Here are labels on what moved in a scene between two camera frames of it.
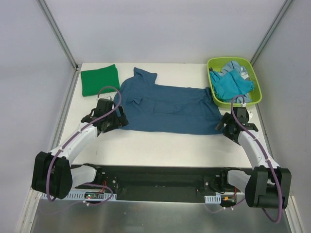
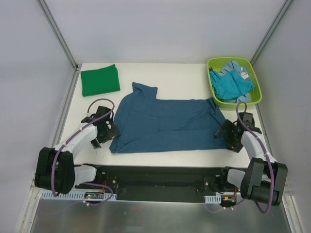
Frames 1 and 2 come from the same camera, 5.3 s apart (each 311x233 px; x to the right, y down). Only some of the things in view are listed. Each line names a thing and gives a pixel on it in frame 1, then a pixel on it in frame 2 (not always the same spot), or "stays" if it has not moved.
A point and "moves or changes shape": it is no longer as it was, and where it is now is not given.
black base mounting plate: x=165 y=182 stays
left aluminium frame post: x=43 y=7 stays
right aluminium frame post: x=280 y=14 stays
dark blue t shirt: x=150 y=108 moves or changes shape
